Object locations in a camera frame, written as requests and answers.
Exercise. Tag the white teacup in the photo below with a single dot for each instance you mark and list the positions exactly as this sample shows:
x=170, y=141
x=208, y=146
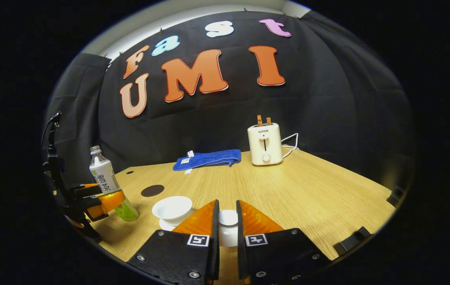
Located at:
x=171, y=208

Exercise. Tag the white teacup lid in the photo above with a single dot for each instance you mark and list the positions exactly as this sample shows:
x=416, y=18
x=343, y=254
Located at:
x=228, y=221

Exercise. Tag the clear water bottle green label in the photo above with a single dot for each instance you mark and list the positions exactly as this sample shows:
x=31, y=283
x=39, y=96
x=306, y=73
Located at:
x=104, y=176

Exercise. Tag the white saucer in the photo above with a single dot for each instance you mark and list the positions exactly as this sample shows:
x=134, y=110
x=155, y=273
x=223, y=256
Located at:
x=167, y=225

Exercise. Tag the cream toaster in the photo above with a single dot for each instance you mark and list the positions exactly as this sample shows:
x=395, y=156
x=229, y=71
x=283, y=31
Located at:
x=265, y=144

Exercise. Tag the black clamp block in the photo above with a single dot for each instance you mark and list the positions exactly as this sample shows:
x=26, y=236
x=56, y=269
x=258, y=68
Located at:
x=351, y=240
x=395, y=196

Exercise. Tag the dark round coaster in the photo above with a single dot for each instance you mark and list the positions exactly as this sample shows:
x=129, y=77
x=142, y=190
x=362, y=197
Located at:
x=152, y=190

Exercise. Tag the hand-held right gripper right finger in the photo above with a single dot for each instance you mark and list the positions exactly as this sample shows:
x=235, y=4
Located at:
x=240, y=253

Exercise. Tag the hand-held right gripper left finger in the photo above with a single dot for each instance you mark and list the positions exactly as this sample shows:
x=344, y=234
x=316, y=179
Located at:
x=215, y=253

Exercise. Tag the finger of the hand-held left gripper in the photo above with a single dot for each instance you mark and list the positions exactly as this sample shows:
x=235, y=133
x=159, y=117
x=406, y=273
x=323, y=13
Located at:
x=108, y=202
x=88, y=190

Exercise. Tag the blue folded towel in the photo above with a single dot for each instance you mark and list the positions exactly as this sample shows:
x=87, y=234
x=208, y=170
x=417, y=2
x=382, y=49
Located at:
x=209, y=159

